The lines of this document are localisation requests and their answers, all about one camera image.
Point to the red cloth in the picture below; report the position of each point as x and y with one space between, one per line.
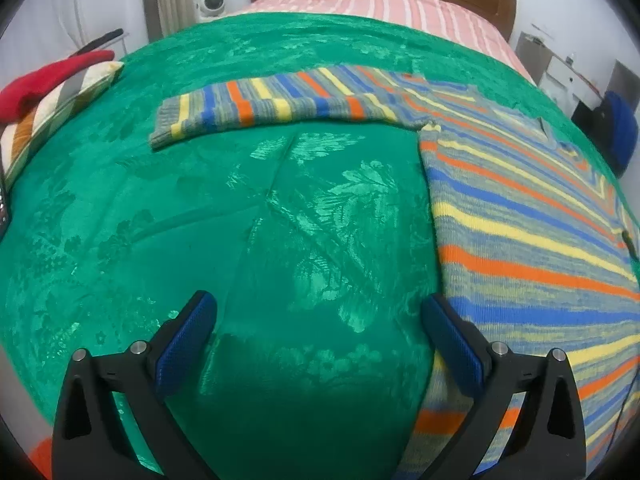
45 82

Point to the striped knit sweater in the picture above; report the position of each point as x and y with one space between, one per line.
510 220

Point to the green patterned blanket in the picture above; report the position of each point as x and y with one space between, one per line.
280 240

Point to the white desk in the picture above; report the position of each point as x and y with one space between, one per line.
565 75

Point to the striped pillow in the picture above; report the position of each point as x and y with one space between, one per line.
55 115

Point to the black item on shelf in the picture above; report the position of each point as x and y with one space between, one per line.
102 40

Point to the white security camera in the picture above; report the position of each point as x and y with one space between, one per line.
212 2

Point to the pink striped bed sheet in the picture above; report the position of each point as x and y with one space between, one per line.
400 10

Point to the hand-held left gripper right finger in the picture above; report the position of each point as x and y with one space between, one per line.
454 342

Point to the blue garment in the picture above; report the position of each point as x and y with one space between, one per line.
622 130

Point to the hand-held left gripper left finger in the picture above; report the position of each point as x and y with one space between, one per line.
186 340

